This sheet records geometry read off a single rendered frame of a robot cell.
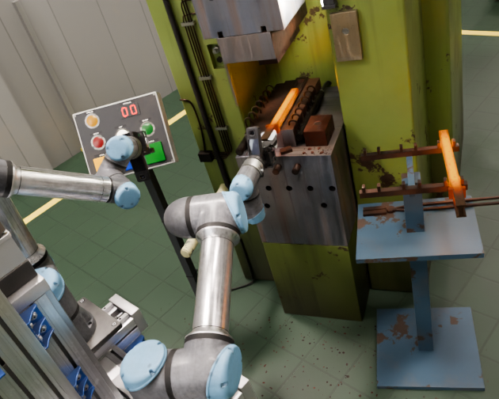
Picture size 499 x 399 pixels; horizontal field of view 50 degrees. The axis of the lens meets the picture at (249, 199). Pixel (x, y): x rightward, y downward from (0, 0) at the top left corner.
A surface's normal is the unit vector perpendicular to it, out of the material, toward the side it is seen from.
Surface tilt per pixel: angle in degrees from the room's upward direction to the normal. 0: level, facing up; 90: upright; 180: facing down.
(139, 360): 7
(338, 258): 90
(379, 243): 0
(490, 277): 0
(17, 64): 90
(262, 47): 90
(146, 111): 60
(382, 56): 90
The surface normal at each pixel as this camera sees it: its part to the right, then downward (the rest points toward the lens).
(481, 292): -0.25, -0.78
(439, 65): -0.33, 0.62
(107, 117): -0.05, 0.10
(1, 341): 0.72, 0.25
